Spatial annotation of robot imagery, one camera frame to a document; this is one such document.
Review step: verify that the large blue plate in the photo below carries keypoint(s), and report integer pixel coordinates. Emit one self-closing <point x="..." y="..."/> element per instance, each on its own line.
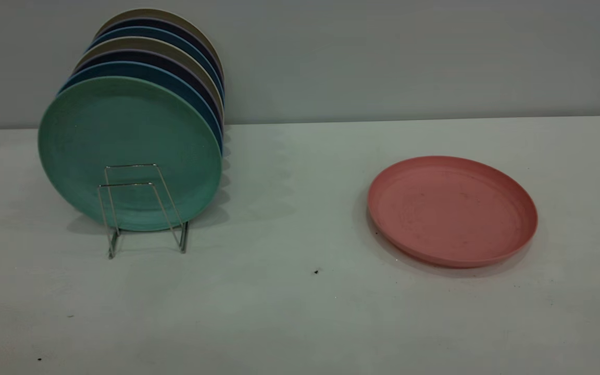
<point x="138" y="69"/>

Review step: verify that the pink plate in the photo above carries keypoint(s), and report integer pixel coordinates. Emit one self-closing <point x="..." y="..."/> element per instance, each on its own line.
<point x="451" y="208"/>

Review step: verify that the small dark purple plate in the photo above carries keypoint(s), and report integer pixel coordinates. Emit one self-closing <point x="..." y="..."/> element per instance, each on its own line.
<point x="159" y="23"/>

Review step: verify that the small blue plate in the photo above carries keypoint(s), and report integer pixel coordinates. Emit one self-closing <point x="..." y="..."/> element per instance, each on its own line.
<point x="154" y="32"/>

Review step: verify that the small beige plate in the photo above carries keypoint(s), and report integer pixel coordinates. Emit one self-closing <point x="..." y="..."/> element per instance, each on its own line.
<point x="154" y="13"/>

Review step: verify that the green plate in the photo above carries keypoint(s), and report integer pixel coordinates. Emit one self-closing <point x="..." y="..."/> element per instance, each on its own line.
<point x="123" y="130"/>

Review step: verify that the large dark purple plate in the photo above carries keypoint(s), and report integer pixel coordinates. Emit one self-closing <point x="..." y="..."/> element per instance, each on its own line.
<point x="144" y="56"/>

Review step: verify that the large beige plate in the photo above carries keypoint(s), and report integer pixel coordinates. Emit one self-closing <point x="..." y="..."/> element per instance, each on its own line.
<point x="138" y="44"/>

